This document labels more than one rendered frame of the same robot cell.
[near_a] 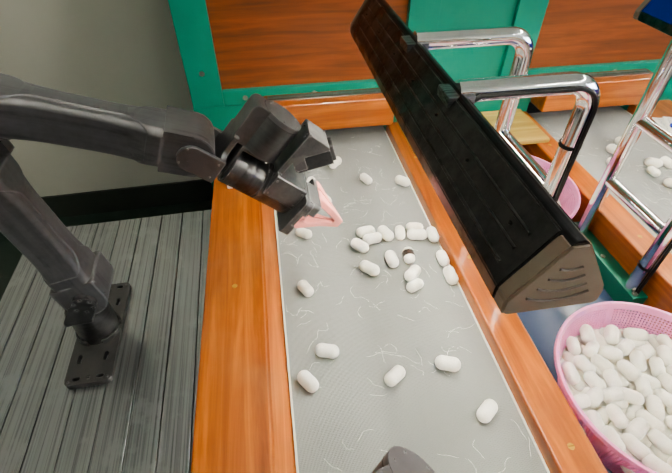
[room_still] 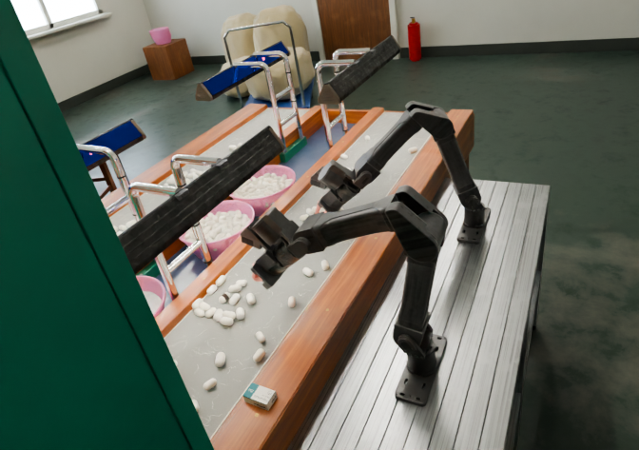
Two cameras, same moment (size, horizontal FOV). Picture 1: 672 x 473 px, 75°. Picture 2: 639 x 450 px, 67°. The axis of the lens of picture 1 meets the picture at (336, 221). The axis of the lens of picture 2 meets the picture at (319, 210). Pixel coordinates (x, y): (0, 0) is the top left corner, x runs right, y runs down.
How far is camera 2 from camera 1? 138 cm
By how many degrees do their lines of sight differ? 97
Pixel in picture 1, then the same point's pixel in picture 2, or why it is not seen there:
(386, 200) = (183, 344)
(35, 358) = (468, 367)
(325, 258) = (263, 319)
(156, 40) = not seen: outside the picture
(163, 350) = (386, 339)
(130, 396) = not seen: hidden behind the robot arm
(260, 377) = (342, 266)
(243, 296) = (326, 302)
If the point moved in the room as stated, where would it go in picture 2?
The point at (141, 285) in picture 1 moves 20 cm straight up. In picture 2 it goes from (386, 395) to (378, 329)
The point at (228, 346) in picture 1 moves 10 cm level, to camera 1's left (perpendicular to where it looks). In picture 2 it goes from (349, 282) to (381, 293)
